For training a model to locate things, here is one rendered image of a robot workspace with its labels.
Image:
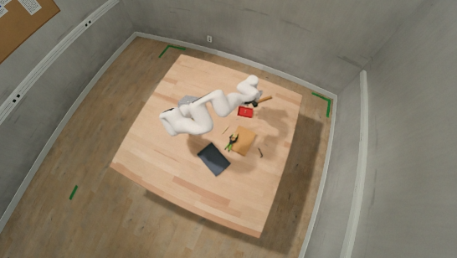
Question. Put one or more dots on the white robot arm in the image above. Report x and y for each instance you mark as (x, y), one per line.
(172, 119)

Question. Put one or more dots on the light wooden board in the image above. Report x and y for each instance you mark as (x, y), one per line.
(244, 140)

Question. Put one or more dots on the red open tray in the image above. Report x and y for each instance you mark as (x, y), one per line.
(248, 113)

